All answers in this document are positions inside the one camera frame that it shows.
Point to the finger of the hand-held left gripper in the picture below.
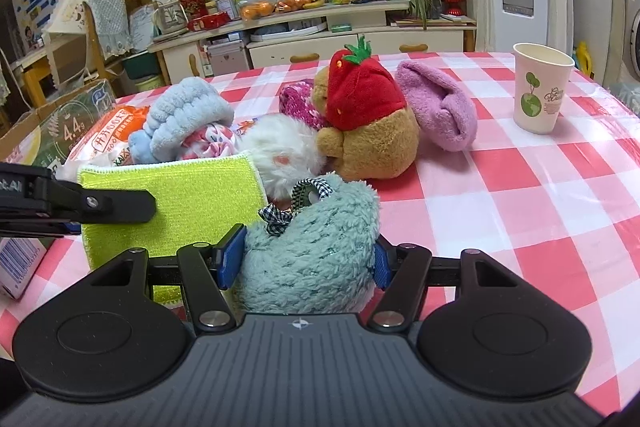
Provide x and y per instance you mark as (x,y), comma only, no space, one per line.
(120,206)

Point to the red white checkered tablecloth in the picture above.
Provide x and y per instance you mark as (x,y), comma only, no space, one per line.
(500,217)

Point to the light blue fluffy towel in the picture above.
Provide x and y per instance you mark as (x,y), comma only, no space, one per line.
(185,107)

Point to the white paper cup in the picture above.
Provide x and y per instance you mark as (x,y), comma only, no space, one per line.
(542,87)

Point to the brown bear plush strawberry hat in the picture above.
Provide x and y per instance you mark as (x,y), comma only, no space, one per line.
(380,132)

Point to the cream television cabinet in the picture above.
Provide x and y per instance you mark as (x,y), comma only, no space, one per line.
(350,42)

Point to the silver storage box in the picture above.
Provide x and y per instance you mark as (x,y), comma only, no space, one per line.
(227,58)

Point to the pink patterned cloth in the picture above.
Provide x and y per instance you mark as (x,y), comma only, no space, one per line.
(210,139)

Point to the washing machine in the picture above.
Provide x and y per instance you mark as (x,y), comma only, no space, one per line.
(634,22)

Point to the bag of oranges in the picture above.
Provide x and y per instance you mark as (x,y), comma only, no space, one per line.
(257,8)

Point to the wooden chair with cover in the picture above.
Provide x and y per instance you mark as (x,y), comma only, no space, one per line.
(105,22)

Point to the orange snack packet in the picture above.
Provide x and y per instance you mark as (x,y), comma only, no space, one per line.
(105,142)

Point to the teal fluffy plush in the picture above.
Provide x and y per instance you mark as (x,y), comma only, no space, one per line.
(310,252)

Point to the bananas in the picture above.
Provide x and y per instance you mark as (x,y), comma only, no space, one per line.
(315,3)

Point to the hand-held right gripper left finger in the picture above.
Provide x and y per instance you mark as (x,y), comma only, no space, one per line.
(232,254)

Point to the cardboard box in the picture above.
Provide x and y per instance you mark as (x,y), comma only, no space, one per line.
(60,122)

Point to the lilac fluffy sock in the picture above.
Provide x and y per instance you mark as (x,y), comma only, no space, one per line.
(440,107)

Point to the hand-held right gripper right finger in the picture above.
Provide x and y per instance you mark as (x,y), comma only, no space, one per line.
(381,266)

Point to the red flat box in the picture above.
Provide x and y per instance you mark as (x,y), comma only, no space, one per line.
(210,22)

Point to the green microfiber cloth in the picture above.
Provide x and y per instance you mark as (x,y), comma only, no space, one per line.
(200,192)

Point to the blue white carton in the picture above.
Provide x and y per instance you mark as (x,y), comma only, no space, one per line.
(20,264)

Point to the small green box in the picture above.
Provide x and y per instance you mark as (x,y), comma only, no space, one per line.
(341,28)

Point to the yellow plastic bottle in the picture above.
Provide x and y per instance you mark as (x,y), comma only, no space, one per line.
(584,59)

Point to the magenta knitted pouch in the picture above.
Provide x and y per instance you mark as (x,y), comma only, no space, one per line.
(295,99)

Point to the green bin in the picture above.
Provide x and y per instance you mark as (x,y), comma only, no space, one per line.
(145,69)

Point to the white fluffy plush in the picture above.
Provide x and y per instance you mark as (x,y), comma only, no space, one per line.
(285,142)

